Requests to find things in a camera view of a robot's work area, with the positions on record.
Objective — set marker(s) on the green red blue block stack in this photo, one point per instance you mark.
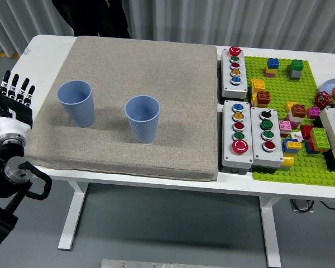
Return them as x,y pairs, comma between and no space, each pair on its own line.
320,136

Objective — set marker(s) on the blue ribbed plastic cup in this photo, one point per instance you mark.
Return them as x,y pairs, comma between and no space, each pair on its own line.
81,114
142,128

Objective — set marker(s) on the pale blue plate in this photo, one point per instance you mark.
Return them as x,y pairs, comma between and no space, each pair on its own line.
330,83

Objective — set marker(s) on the white pleated curtain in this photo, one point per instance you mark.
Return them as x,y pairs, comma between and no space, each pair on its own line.
240,22

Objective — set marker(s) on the grey-brown fabric mat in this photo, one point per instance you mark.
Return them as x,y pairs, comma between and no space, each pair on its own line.
156,83

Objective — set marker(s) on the grey box, small red mushroom button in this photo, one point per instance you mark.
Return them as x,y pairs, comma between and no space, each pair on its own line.
234,87

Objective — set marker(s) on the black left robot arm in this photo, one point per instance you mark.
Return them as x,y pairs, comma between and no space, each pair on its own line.
0,181

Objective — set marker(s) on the green studded baseplate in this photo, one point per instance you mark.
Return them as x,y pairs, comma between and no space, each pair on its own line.
280,86

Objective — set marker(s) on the brown toy block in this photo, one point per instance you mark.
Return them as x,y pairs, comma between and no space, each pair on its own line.
299,110
263,96

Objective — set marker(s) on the yellow round toy block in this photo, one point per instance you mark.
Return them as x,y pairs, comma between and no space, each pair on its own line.
287,162

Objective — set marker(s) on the green grey block stack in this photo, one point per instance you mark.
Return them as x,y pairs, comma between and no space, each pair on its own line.
296,65

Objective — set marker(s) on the yellow block on blue block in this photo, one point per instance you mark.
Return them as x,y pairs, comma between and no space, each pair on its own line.
293,145

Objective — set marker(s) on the small white printed tile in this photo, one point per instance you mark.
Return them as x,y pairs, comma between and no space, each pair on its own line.
296,136

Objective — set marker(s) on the magenta toy block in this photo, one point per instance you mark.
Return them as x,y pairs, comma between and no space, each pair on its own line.
314,112

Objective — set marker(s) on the grey box with selector switch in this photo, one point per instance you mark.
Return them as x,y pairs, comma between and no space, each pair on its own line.
257,150

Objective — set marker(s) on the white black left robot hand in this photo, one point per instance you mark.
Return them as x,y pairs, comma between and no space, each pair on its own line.
16,111

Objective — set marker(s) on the red valve wheel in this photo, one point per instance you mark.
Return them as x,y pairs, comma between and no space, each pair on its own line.
322,98

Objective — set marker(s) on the grey box, large red stop button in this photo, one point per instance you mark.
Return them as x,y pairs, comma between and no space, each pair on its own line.
229,157

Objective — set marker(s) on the white table leg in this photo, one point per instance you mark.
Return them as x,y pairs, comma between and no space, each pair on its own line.
72,212
270,234

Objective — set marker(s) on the person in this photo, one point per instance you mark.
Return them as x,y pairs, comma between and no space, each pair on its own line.
95,16

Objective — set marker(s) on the grey button box, black base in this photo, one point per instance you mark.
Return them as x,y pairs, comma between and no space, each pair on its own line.
333,139

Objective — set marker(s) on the blue yellow pink block stack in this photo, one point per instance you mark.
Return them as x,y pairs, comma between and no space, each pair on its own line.
273,63

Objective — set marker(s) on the red sloped toy block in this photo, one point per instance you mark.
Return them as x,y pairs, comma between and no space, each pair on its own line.
306,131

